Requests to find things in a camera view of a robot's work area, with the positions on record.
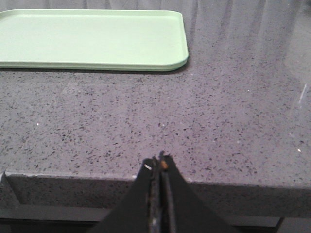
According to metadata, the light green plastic tray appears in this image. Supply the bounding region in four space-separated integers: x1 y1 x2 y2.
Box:
0 9 189 72

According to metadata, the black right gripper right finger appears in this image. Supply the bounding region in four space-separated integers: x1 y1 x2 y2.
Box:
159 151 233 233

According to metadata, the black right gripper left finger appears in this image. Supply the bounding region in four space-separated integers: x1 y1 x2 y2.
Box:
91 158 161 233

